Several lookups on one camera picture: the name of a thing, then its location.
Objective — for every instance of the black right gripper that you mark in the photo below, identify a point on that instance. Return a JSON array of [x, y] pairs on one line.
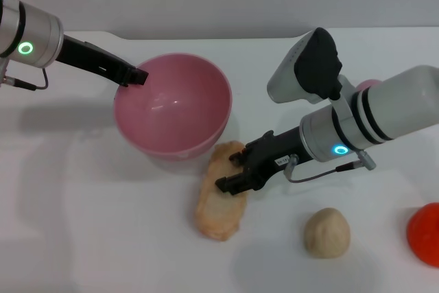
[[274, 152]]

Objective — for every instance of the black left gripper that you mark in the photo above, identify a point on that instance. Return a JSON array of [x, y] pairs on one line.
[[92, 58]]

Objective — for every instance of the orange striped bread roll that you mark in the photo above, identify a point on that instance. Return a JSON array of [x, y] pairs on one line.
[[219, 214]]

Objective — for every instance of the pink plastic bowl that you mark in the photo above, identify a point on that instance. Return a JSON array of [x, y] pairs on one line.
[[171, 104]]

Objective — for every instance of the beige round bun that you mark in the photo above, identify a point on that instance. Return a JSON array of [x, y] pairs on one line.
[[327, 234]]

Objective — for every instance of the pink round bun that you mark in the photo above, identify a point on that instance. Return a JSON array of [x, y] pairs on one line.
[[368, 84]]

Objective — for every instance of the red round bun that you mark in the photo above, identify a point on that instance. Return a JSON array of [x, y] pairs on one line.
[[425, 234]]

